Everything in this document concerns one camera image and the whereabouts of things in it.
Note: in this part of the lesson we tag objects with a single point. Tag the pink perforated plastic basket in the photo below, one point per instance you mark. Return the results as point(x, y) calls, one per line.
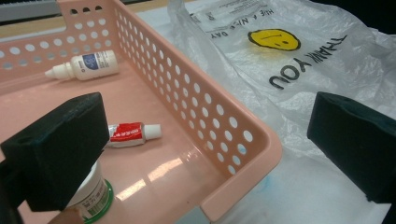
point(140, 102)

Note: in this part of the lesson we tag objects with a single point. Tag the white jar with green base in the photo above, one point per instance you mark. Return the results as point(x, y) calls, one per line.
point(93, 193)

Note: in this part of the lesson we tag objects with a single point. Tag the white board mat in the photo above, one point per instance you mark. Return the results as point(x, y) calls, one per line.
point(295, 193)

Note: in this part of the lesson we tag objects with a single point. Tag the red and silver ointment tube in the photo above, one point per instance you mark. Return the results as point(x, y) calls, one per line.
point(130, 133)

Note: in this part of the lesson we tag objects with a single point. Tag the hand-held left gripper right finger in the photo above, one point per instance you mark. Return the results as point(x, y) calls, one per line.
point(358, 146)

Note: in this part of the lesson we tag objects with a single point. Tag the white dropper bottle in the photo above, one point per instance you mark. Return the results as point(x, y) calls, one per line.
point(93, 65)

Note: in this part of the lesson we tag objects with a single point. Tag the clear plastic bag yellow smiley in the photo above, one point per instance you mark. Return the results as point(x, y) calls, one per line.
point(249, 77)

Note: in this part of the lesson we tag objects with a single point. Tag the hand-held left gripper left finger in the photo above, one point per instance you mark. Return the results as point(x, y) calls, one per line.
point(62, 149)

